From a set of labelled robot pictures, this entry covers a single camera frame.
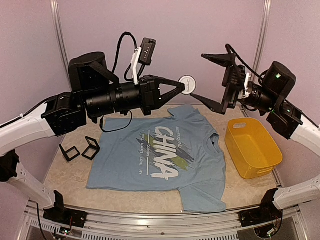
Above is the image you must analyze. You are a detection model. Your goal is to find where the yellow plastic basket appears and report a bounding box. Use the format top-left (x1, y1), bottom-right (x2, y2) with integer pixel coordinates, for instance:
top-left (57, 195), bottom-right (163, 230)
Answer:
top-left (225, 118), bottom-right (283, 180)

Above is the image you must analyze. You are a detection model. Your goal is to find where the black brooch case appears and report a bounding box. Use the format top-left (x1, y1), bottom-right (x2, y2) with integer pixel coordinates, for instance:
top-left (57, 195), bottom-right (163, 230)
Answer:
top-left (81, 136), bottom-right (101, 161)
top-left (59, 144), bottom-right (80, 163)

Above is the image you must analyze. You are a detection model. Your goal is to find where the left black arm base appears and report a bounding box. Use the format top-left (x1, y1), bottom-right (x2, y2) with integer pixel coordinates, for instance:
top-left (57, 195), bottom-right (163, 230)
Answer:
top-left (43, 190), bottom-right (88, 228)

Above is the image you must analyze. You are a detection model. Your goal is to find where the light blue printed t-shirt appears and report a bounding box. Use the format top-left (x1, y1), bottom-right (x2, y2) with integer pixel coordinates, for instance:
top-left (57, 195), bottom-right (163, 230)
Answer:
top-left (86, 104), bottom-right (226, 212)

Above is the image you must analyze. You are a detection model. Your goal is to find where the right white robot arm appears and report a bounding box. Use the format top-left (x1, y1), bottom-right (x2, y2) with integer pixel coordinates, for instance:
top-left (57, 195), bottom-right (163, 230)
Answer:
top-left (194, 44), bottom-right (320, 179)

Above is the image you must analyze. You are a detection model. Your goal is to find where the right aluminium frame post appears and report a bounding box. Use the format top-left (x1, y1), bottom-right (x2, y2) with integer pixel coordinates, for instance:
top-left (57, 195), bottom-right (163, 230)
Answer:
top-left (252, 0), bottom-right (272, 73)

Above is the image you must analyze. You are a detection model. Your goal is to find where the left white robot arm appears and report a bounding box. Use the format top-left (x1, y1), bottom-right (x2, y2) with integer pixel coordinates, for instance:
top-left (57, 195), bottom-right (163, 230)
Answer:
top-left (0, 38), bottom-right (185, 223)

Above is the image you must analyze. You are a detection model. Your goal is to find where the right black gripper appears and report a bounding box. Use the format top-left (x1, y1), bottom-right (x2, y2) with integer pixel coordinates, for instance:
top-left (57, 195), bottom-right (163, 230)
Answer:
top-left (191, 52), bottom-right (278, 114)

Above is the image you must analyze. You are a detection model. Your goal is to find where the blue brooch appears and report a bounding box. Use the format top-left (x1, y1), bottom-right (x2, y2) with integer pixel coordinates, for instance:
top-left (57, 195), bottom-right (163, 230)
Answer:
top-left (178, 75), bottom-right (197, 95)

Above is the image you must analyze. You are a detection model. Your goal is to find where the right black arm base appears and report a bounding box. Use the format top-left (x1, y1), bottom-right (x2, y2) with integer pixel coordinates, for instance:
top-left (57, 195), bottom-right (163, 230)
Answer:
top-left (238, 188), bottom-right (283, 227)

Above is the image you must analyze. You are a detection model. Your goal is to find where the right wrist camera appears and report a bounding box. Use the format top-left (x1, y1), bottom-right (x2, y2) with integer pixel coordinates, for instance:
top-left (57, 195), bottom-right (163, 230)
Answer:
top-left (238, 72), bottom-right (251, 100)

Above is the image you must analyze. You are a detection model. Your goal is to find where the front aluminium rail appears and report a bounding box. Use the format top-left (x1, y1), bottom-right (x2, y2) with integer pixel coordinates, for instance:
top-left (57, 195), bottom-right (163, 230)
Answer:
top-left (17, 200), bottom-right (309, 240)

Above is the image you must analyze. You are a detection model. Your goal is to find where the aluminium frame post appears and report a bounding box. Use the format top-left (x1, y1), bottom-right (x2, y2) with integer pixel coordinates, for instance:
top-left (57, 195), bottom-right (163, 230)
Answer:
top-left (252, 0), bottom-right (272, 73)
top-left (49, 0), bottom-right (71, 88)

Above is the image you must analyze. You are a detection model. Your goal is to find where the left aluminium frame post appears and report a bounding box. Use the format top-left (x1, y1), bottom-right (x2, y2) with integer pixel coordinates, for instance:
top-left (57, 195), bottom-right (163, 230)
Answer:
top-left (49, 0), bottom-right (71, 88)

